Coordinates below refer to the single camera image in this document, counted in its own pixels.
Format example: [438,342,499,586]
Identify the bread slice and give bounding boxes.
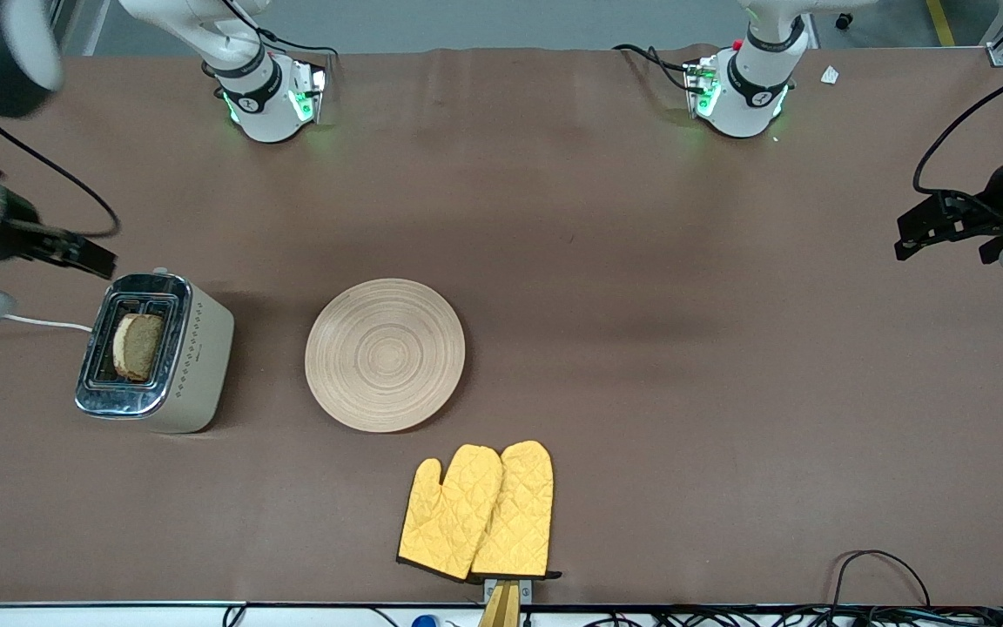
[111,313,165,383]

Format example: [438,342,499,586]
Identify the round wooden plate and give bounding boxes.
[305,278,467,434]

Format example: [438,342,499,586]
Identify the cream and chrome toaster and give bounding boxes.
[75,268,235,435]

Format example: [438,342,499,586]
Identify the plain table cover cloth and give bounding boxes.
[0,44,1003,606]

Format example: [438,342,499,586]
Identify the yellow quilted oven mitt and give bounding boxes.
[397,444,504,583]
[469,440,562,583]

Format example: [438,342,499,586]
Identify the white toaster power cable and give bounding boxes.
[0,312,95,334]

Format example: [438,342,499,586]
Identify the black right base cable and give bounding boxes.
[221,0,339,58]

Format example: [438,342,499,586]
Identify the black base cable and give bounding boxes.
[613,44,703,92]
[221,0,339,58]

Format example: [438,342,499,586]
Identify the black looped cable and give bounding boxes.
[828,549,933,610]

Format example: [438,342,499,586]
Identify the black left base cable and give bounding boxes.
[613,44,703,92]

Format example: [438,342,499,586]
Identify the tangled black cables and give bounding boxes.
[580,605,1003,627]

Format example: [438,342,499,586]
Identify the wooden stand with metal bracket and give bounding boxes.
[477,578,534,627]

